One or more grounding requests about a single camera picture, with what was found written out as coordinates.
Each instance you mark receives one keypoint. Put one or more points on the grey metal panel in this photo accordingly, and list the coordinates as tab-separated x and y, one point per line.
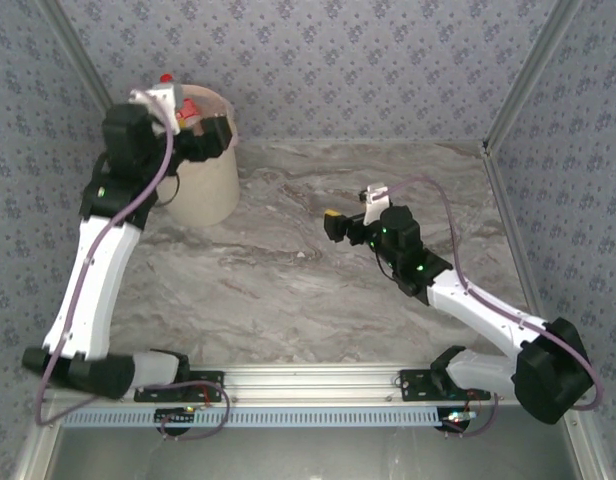
308	455

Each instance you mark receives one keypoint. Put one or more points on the aluminium frame bar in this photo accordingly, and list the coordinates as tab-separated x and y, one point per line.
80	50
33	450
528	75
510	225

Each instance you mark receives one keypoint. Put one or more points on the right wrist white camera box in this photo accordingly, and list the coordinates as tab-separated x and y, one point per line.
375	200

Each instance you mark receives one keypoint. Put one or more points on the white ribbed plastic bin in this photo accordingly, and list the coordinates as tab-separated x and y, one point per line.
208	190

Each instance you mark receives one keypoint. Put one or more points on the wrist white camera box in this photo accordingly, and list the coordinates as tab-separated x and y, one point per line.
375	200
163	97

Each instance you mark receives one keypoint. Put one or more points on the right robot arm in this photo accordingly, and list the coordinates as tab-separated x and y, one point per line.
478	305

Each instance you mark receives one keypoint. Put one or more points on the small black controller board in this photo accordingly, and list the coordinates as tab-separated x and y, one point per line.
173	416
455	419

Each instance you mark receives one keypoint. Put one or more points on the aluminium mounting rail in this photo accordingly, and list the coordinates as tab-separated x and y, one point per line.
308	382

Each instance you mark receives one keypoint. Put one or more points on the red label cola bottle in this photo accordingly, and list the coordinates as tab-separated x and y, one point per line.
166	78

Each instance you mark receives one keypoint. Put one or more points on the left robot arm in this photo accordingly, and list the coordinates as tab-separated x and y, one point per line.
88	290

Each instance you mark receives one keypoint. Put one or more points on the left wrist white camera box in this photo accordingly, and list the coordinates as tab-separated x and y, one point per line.
163	97

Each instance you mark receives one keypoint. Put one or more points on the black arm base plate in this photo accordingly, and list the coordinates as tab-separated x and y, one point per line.
188	387
418	385

